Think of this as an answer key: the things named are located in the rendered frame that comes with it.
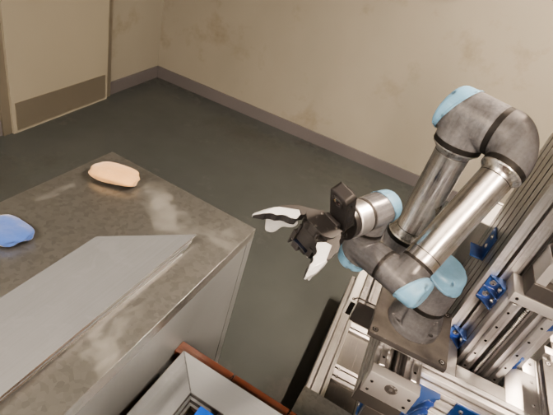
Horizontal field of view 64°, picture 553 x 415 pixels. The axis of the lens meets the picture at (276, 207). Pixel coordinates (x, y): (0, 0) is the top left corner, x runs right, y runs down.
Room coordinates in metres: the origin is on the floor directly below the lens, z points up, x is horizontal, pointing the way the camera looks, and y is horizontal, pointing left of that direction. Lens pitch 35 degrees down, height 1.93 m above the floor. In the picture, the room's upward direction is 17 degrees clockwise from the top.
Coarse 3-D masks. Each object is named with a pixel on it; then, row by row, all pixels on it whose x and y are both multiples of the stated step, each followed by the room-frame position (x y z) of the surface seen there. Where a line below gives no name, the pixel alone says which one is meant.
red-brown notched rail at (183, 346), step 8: (184, 344) 0.80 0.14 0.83; (176, 352) 0.77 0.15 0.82; (192, 352) 0.78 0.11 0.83; (200, 352) 0.79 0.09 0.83; (200, 360) 0.76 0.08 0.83; (208, 360) 0.77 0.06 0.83; (216, 368) 0.75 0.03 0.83; (224, 368) 0.76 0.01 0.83; (232, 376) 0.75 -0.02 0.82; (240, 384) 0.73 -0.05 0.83; (248, 384) 0.74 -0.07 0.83; (256, 392) 0.72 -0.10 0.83; (264, 400) 0.70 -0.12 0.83; (272, 400) 0.71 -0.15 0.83; (280, 408) 0.69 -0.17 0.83; (288, 408) 0.70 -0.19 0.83
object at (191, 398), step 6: (192, 396) 0.64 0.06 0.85; (186, 402) 0.62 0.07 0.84; (192, 402) 0.63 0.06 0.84; (198, 402) 0.63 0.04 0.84; (204, 402) 0.63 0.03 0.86; (180, 408) 0.60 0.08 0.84; (186, 408) 0.61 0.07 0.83; (192, 408) 0.62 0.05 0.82; (210, 408) 0.62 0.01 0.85; (174, 414) 0.58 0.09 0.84; (180, 414) 0.60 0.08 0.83; (216, 414) 0.62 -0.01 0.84; (222, 414) 0.61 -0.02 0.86
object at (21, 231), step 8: (0, 216) 0.82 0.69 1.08; (8, 216) 0.83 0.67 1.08; (0, 224) 0.79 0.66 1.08; (8, 224) 0.80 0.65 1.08; (16, 224) 0.81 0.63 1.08; (24, 224) 0.82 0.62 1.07; (0, 232) 0.77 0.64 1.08; (8, 232) 0.77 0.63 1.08; (16, 232) 0.78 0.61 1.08; (24, 232) 0.79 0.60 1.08; (32, 232) 0.81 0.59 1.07; (0, 240) 0.75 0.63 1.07; (8, 240) 0.75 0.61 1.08; (16, 240) 0.76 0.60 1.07; (24, 240) 0.78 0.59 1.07
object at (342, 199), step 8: (344, 184) 0.68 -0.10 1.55; (336, 192) 0.67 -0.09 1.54; (344, 192) 0.67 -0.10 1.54; (352, 192) 0.68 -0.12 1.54; (336, 200) 0.67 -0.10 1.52; (344, 200) 0.66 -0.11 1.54; (352, 200) 0.66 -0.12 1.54; (336, 208) 0.69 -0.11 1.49; (344, 208) 0.66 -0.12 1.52; (352, 208) 0.67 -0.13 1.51; (336, 216) 0.70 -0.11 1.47; (344, 216) 0.67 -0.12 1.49; (352, 216) 0.69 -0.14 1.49; (344, 224) 0.69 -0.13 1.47; (352, 224) 0.71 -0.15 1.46
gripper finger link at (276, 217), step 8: (272, 208) 0.66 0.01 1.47; (280, 208) 0.67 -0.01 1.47; (288, 208) 0.68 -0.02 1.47; (256, 216) 0.64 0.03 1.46; (264, 216) 0.64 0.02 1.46; (272, 216) 0.65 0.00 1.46; (280, 216) 0.66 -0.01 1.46; (288, 216) 0.66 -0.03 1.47; (296, 216) 0.67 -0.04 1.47; (272, 224) 0.67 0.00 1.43; (280, 224) 0.67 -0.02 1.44; (288, 224) 0.67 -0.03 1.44; (296, 224) 0.68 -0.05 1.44
